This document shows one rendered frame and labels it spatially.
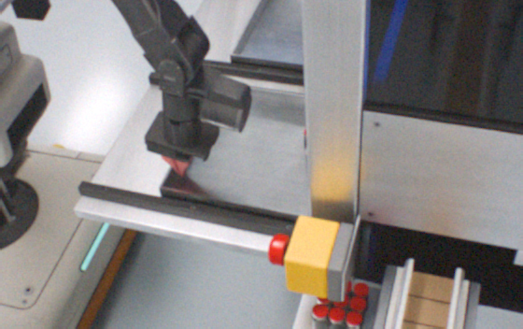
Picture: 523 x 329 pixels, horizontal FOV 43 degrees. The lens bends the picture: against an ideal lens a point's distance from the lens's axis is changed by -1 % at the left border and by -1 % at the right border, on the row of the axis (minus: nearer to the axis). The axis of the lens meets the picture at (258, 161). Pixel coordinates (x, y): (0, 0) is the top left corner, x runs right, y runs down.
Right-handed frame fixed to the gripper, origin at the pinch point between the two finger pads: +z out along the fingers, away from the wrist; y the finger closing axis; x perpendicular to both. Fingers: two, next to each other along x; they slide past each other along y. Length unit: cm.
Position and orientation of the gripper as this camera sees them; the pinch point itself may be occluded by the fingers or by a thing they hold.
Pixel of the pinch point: (182, 170)
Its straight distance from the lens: 111.3
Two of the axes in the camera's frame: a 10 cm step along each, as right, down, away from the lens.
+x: 3.0, -7.2, 6.3
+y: 9.5, 2.8, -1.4
